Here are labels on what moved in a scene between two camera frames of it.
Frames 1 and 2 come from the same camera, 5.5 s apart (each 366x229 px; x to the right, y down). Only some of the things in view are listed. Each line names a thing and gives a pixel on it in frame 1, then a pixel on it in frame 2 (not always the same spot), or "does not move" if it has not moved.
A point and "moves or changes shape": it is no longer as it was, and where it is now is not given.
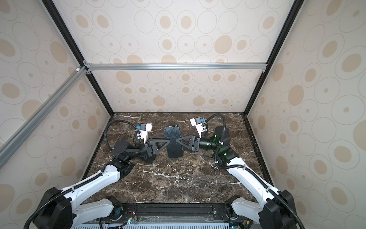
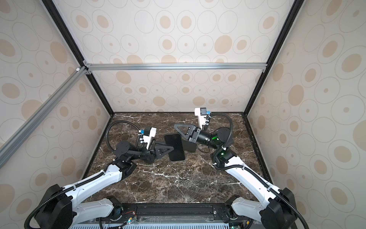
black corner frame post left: x=75 y=47 does not move
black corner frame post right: x=296 y=6 does not move
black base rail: x=129 y=212 does not move
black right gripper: x=194 y=141 -> x=193 y=133
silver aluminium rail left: x=15 y=140 does not move
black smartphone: x=175 y=149 moves or changes shape
